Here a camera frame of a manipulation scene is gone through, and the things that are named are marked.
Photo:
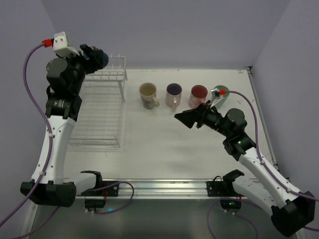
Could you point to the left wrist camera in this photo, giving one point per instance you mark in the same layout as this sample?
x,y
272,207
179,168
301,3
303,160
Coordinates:
x,y
62,45

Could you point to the pale pink mug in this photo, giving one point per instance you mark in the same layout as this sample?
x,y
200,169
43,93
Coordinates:
x,y
173,95

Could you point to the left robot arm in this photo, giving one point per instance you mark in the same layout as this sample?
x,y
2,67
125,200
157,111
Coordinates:
x,y
65,75

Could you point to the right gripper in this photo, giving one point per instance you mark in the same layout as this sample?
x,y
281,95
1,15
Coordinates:
x,y
201,115

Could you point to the dark blue mug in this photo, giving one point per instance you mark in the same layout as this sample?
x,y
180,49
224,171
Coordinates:
x,y
99,58

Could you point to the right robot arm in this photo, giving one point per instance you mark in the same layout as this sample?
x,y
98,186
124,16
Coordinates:
x,y
289,208

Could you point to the light green cup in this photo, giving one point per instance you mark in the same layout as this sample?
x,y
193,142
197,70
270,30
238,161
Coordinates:
x,y
225,96

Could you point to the aluminium mounting rail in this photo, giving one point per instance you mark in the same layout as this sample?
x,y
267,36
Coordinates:
x,y
178,189

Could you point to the white wire dish rack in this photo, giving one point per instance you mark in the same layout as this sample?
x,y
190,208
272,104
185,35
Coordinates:
x,y
100,116

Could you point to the cream floral mug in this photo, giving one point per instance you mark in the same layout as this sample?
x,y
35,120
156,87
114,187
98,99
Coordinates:
x,y
148,94

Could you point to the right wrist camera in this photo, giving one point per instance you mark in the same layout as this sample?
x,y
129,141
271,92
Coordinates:
x,y
216,97

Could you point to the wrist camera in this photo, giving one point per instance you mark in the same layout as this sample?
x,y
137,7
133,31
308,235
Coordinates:
x,y
216,97
62,45

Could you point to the pink patterned mug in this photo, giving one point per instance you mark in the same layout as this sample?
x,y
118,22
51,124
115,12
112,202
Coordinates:
x,y
198,95

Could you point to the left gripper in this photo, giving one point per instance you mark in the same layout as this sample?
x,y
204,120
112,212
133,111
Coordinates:
x,y
87,53

